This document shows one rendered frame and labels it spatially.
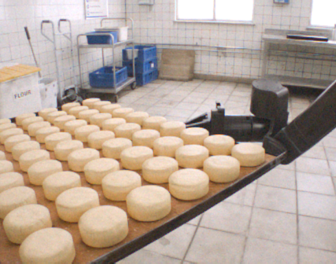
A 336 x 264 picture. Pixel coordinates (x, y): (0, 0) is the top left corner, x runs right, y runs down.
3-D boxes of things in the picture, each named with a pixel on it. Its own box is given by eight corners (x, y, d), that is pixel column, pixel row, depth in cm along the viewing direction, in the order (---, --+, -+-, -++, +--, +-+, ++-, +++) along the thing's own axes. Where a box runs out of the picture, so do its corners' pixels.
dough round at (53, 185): (83, 181, 41) (81, 168, 40) (80, 200, 36) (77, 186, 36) (49, 185, 40) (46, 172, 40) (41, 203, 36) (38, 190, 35)
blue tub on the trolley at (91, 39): (95, 42, 419) (94, 31, 413) (119, 42, 409) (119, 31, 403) (84, 45, 393) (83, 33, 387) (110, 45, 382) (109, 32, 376)
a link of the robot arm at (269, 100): (282, 166, 52) (308, 148, 57) (293, 109, 46) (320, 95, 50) (235, 137, 61) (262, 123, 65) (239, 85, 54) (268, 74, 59)
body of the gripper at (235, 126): (212, 100, 62) (248, 100, 61) (211, 145, 66) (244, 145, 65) (215, 108, 56) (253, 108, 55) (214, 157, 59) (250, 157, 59)
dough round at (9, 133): (8, 146, 56) (6, 137, 55) (-4, 142, 58) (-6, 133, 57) (29, 138, 60) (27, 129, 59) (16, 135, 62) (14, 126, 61)
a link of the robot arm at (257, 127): (277, 147, 59) (272, 132, 64) (283, 118, 55) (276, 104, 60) (244, 148, 59) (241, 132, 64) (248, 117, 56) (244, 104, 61)
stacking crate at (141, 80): (139, 77, 563) (138, 67, 555) (158, 78, 549) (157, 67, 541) (122, 84, 511) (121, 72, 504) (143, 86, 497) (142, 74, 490)
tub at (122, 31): (103, 39, 456) (102, 27, 448) (129, 39, 448) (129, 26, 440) (93, 42, 423) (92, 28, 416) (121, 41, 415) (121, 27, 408)
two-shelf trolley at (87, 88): (104, 86, 495) (100, 18, 451) (137, 88, 482) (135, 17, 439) (80, 101, 418) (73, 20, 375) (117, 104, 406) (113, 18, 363)
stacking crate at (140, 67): (137, 67, 555) (137, 56, 547) (157, 67, 542) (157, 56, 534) (122, 73, 503) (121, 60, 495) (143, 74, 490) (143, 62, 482)
